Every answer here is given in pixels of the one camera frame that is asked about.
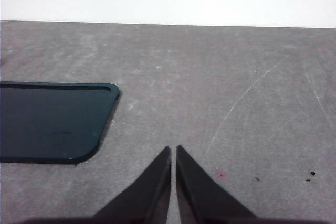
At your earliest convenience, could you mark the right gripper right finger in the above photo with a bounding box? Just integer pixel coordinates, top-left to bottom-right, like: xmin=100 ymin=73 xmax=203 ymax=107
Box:
xmin=175 ymin=144 xmax=258 ymax=219

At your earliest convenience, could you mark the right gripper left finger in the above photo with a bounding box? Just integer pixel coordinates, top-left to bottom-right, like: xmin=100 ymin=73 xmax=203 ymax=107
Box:
xmin=91 ymin=146 xmax=172 ymax=219

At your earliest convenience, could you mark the dark green rectangular tray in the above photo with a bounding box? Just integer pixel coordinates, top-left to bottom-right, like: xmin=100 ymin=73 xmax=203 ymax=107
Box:
xmin=0 ymin=82 xmax=122 ymax=166

